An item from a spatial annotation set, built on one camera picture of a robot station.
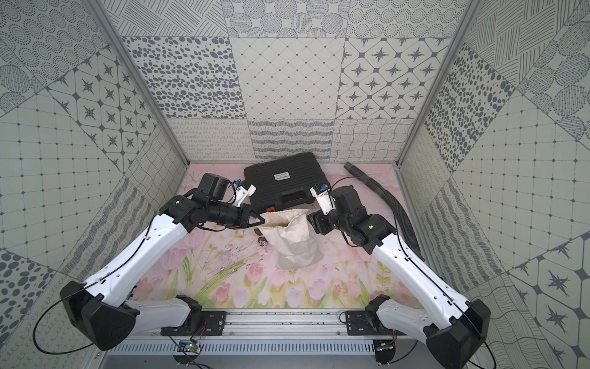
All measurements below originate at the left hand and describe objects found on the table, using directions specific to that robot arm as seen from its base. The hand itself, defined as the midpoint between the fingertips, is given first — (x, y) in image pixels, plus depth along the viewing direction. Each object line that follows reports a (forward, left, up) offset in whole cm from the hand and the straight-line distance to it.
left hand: (262, 215), depth 71 cm
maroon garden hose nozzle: (+3, +4, -23) cm, 24 cm away
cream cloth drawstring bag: (-4, -8, -5) cm, 10 cm away
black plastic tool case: (+30, -3, -18) cm, 35 cm away
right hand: (+3, -17, -3) cm, 18 cm away
